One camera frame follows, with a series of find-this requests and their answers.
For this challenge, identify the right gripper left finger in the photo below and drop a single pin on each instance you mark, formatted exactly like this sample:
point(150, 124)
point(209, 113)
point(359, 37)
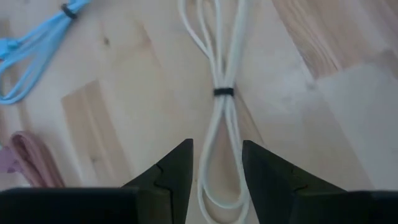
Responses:
point(168, 186)

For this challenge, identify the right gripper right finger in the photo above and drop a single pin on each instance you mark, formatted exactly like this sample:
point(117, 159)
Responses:
point(273, 186)

